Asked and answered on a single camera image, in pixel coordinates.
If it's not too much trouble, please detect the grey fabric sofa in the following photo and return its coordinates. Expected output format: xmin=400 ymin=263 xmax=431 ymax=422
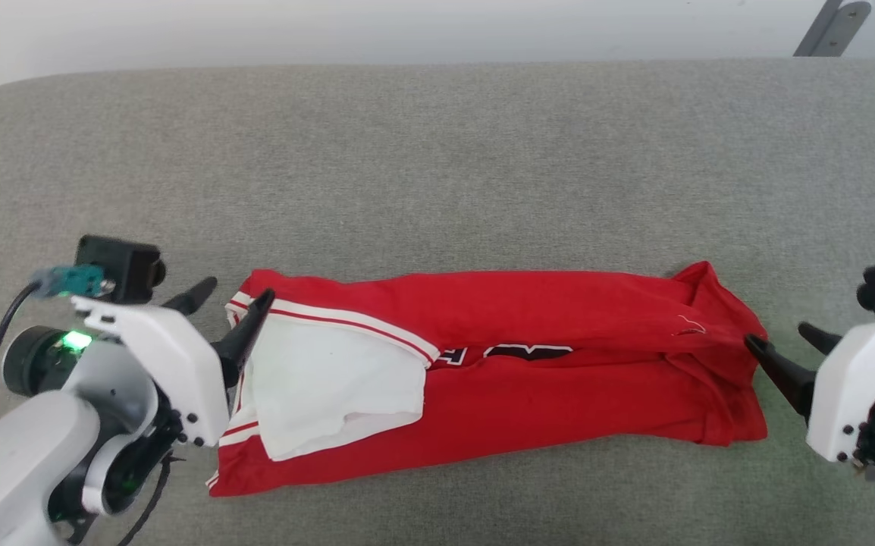
xmin=0 ymin=59 xmax=875 ymax=546

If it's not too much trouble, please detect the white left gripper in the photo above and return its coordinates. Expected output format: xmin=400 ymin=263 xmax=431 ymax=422
xmin=71 ymin=276 xmax=276 ymax=449

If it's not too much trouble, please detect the grey metal bracket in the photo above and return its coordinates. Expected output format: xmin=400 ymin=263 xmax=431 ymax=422
xmin=793 ymin=0 xmax=873 ymax=58

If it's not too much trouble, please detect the red and white jersey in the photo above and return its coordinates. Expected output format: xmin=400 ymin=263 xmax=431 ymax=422
xmin=206 ymin=261 xmax=771 ymax=498

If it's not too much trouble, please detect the black cable with teal connector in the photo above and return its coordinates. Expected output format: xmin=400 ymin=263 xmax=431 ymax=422
xmin=0 ymin=265 xmax=117 ymax=430

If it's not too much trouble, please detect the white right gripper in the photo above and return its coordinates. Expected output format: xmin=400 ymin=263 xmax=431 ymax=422
xmin=744 ymin=312 xmax=875 ymax=463

